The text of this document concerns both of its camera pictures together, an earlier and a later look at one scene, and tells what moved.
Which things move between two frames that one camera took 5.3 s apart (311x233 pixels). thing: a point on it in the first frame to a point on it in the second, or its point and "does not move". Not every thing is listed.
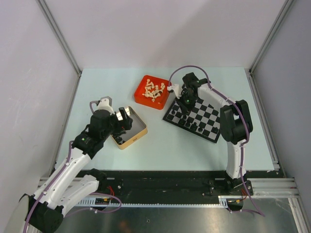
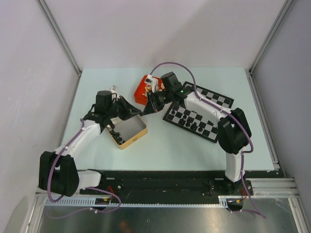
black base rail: x=167 y=184 does not move
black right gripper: x=185 y=108 to x=152 y=107
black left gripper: x=125 y=124 to x=129 y=110
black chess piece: x=181 y=121 does not move
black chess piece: x=215 y=129 does not move
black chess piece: x=194 y=126 does not move
